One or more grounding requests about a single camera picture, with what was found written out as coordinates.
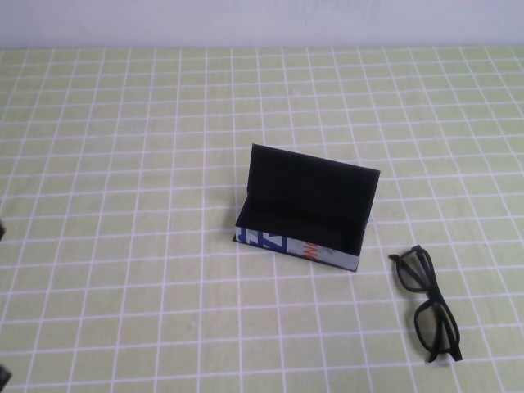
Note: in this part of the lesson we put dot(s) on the black glasses case box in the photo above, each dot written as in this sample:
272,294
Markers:
307,192

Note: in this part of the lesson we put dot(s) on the black framed glasses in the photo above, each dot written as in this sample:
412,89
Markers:
454,333

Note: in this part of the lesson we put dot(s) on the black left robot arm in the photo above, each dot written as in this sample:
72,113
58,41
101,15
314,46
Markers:
4,374

